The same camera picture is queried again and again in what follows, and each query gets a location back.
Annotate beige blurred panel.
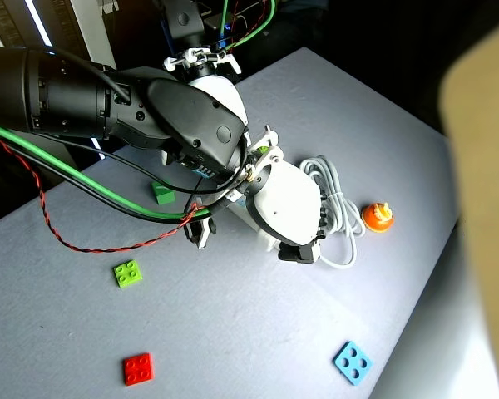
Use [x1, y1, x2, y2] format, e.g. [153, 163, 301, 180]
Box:
[438, 18, 499, 399]

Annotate white power strip blue sockets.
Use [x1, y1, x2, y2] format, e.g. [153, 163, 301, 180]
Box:
[226, 202, 280, 254]

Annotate lime green flat brick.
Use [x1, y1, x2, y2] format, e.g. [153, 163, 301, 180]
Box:
[112, 259, 144, 289]

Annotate grey table cloth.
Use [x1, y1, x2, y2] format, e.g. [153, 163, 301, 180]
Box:
[0, 46, 499, 399]

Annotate white frame post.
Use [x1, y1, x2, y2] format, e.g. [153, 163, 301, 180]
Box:
[68, 0, 118, 70]

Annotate green number cube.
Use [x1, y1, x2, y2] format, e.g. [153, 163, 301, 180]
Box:
[151, 181, 176, 206]

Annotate blue four-hole foam square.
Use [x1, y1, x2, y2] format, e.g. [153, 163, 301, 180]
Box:
[333, 341, 374, 387]

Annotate grey coiled power cable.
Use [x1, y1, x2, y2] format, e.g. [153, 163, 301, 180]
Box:
[299, 155, 366, 269]

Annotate orange toy cake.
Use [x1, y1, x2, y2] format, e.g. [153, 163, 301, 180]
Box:
[360, 201, 395, 234]

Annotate red black twisted wire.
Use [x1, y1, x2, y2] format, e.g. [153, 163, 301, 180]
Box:
[0, 129, 207, 254]

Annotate red flat toy brick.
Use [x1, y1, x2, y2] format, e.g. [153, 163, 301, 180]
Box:
[122, 352, 155, 387]

